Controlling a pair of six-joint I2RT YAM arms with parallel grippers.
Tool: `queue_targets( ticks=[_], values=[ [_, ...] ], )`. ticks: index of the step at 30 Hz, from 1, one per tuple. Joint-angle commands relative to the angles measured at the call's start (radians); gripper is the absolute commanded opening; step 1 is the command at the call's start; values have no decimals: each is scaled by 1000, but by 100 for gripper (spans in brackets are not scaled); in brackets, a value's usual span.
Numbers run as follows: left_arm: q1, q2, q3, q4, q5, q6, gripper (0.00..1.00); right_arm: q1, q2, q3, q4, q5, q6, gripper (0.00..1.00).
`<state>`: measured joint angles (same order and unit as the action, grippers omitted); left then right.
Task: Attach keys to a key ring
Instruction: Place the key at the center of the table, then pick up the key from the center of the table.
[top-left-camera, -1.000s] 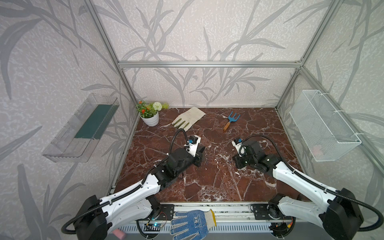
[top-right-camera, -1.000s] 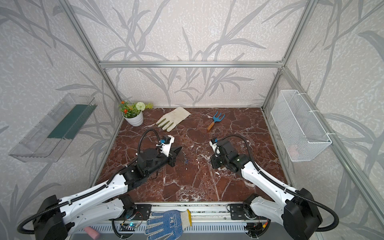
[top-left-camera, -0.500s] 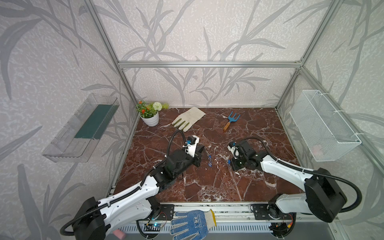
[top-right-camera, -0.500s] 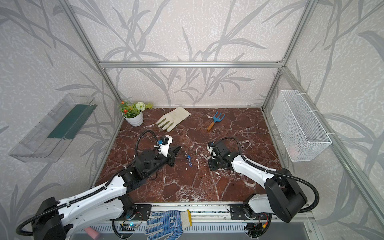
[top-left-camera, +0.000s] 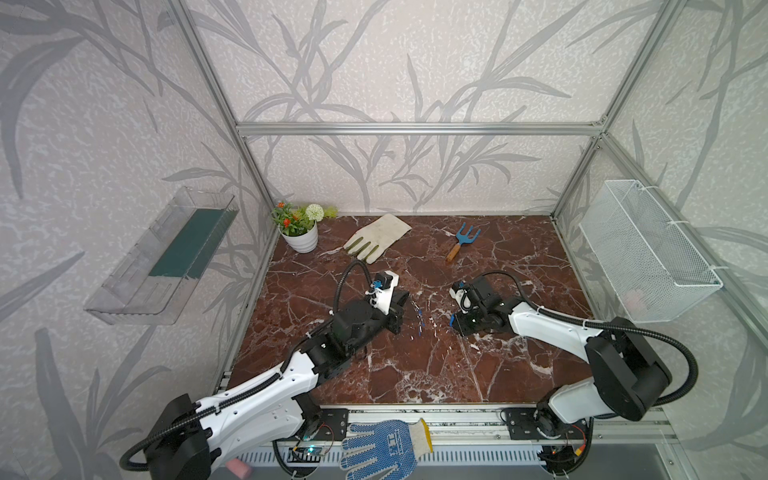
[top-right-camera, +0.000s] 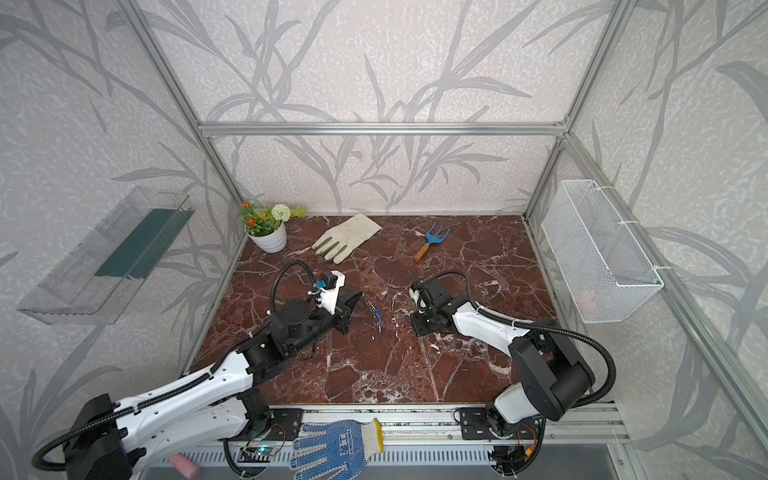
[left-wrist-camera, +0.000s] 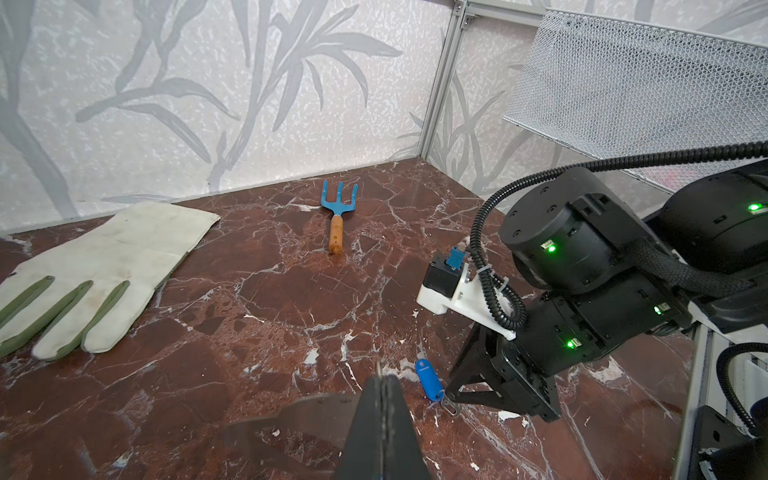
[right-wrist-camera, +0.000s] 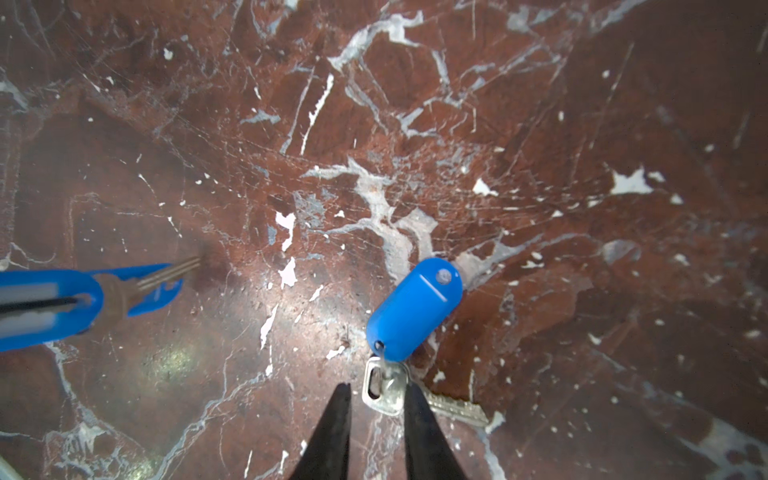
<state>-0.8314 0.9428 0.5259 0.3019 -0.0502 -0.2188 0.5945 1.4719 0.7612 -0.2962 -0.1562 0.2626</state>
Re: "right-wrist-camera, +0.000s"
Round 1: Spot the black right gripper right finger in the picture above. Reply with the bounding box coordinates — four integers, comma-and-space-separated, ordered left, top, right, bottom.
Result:
404, 383, 468, 480

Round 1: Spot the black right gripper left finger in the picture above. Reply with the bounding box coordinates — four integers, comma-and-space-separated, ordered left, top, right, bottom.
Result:
289, 383, 352, 480

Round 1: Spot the key with blue tag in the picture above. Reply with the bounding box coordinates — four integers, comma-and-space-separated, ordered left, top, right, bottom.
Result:
1, 256, 202, 352
362, 258, 490, 428

